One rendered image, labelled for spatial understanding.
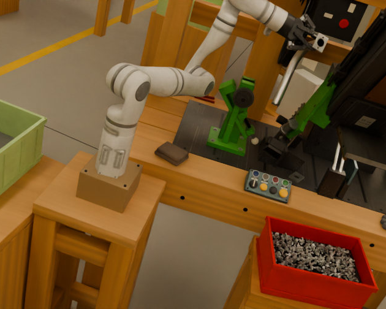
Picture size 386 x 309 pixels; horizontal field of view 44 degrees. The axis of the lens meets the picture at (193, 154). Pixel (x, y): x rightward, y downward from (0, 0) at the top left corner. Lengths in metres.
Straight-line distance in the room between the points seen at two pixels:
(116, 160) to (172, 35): 0.81
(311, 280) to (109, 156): 0.67
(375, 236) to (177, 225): 1.35
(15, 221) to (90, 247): 0.23
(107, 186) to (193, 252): 1.31
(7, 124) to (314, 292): 1.11
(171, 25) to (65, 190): 0.88
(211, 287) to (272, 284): 1.11
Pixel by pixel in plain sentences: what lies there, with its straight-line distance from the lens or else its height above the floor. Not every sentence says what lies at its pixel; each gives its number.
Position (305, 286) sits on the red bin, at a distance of 1.44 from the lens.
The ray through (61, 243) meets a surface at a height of 0.72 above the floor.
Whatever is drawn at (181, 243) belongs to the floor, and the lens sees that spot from 2.67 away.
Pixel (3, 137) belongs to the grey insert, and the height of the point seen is 0.85.
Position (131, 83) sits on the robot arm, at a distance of 1.27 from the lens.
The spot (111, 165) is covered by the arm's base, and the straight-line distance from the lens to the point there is 1.40.
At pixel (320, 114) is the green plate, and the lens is 1.73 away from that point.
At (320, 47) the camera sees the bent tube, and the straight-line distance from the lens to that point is 1.70.
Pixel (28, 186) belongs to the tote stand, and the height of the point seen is 0.79.
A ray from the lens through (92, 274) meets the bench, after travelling 2.01.
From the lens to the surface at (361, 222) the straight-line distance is 1.74.
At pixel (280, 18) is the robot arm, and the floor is 1.41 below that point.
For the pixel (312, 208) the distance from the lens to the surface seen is 1.68.
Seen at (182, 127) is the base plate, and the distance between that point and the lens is 1.84.
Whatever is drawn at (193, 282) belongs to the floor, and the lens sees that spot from 2.50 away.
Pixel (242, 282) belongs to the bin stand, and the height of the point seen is 0.62.
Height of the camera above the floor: 1.80
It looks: 32 degrees down
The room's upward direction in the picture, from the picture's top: 18 degrees clockwise
